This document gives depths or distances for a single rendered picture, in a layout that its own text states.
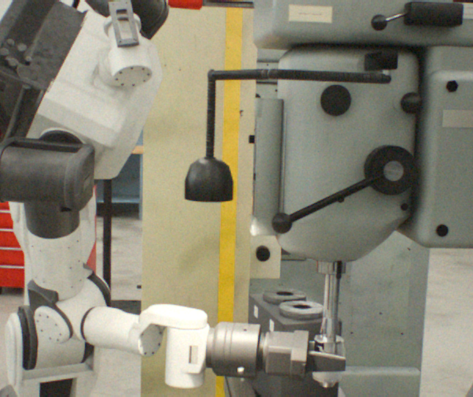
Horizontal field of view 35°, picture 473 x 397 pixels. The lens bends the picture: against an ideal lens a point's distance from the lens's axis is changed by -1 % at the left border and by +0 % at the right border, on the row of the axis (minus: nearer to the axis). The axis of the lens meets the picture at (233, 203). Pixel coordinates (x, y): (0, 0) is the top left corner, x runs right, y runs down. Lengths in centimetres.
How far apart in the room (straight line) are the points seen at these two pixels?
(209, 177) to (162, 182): 182
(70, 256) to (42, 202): 13
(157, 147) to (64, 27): 154
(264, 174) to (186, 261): 182
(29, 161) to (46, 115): 10
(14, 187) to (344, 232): 52
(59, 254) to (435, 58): 68
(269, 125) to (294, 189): 11
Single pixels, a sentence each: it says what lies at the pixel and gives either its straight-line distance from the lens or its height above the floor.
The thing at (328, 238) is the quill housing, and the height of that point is 135.
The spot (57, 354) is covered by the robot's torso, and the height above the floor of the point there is 99.
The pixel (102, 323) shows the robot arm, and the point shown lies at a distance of 135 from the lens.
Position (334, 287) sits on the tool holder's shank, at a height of 126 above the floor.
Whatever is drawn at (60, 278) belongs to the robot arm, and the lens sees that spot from 134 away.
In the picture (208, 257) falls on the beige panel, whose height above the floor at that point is 93.
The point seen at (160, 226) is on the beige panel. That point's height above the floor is 105.
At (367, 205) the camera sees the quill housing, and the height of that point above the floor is 140.
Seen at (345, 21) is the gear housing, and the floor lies 166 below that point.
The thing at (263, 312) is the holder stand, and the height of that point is 113.
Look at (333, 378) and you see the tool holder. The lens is 124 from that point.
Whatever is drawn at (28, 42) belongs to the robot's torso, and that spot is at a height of 163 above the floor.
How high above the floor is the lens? 155
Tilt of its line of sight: 8 degrees down
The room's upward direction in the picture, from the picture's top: 2 degrees clockwise
